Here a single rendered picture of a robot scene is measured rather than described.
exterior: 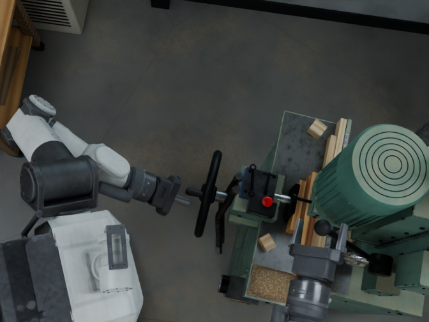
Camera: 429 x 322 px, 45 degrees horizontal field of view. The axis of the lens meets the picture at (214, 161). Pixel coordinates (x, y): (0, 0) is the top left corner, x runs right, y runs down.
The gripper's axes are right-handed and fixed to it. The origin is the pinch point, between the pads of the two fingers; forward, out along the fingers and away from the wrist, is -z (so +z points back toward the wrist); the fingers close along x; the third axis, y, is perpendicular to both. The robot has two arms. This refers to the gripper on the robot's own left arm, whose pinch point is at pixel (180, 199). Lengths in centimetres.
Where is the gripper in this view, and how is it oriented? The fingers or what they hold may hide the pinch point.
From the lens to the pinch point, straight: 158.8
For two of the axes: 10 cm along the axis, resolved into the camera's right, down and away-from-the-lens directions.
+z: -8.1, -3.4, -4.8
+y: 4.4, 2.0, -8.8
